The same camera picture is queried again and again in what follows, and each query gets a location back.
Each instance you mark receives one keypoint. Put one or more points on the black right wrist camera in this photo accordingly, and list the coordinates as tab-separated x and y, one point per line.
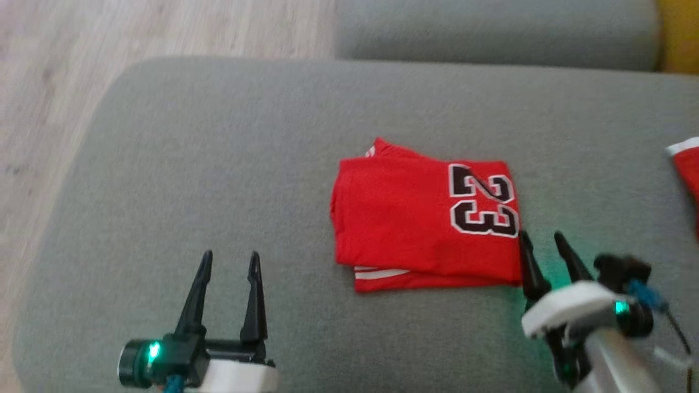
628	284

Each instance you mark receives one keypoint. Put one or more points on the red basketball jersey number 23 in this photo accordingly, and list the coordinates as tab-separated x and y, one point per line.
404	218

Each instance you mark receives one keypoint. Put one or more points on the red shorts white waistband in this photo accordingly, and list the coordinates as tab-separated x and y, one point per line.
689	169

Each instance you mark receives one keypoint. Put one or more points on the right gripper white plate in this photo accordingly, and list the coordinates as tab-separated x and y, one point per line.
573	308

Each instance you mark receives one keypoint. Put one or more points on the grey sofa back cushion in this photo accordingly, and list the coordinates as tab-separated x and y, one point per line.
491	33

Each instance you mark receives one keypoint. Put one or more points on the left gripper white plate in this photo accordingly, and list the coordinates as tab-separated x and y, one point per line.
240	374

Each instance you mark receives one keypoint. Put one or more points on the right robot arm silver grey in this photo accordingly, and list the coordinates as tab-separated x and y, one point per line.
617	365

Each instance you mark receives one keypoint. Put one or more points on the yellow pillow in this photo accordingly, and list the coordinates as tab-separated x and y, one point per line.
680	33

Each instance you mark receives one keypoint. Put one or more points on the grey fabric sofa seat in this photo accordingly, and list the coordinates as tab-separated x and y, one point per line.
273	191

